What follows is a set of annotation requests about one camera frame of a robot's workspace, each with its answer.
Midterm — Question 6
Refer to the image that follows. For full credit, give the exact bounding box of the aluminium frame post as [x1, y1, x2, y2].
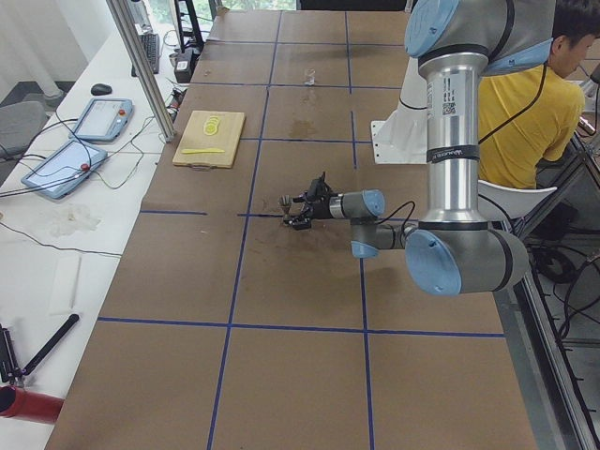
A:
[106, 0, 175, 143]

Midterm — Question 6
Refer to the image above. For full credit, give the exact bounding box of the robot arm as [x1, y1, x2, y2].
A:
[284, 1, 555, 295]

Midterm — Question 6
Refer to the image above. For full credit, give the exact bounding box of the steel double jigger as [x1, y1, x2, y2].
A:
[278, 195, 292, 226]

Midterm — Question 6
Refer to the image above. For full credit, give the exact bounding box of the white chair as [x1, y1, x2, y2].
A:
[478, 180, 557, 221]

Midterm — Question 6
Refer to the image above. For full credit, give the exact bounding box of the person in yellow shirt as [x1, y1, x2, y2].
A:
[476, 30, 593, 190]

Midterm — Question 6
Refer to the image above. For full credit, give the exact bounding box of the teach pendant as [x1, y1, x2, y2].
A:
[21, 140, 108, 200]
[69, 97, 133, 143]

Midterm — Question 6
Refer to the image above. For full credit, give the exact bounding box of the red cylinder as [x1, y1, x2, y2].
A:
[1, 385, 64, 425]

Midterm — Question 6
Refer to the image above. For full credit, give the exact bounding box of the yellow plastic knife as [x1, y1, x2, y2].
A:
[181, 147, 225, 155]

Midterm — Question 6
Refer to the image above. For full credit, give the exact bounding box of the bamboo cutting board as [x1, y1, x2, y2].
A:
[172, 111, 246, 169]

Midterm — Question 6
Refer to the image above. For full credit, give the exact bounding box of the black stick tool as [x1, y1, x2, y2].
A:
[22, 313, 80, 377]

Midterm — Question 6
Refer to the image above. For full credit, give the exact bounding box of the black computer mouse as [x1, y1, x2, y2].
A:
[90, 83, 113, 97]

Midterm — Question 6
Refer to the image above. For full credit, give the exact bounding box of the white foam block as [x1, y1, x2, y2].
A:
[48, 255, 81, 315]

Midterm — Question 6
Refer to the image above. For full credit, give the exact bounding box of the upper teach pendant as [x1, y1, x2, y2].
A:
[69, 97, 133, 143]

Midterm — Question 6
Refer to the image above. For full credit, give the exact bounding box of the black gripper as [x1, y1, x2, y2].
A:
[282, 192, 336, 231]

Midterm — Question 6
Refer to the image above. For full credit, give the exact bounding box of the black power adapter box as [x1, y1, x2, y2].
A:
[173, 49, 194, 83]

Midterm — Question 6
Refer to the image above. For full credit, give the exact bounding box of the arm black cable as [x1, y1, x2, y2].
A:
[378, 200, 419, 231]

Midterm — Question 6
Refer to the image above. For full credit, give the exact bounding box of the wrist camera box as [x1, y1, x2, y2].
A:
[306, 172, 331, 202]

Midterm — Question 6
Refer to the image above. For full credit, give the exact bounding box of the crumpled white tissue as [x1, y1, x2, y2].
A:
[49, 203, 101, 237]

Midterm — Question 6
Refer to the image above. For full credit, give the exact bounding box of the black keyboard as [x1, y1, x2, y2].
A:
[138, 33, 160, 74]

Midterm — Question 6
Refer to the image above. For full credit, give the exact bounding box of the lower teach pendant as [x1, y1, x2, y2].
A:
[21, 140, 108, 200]

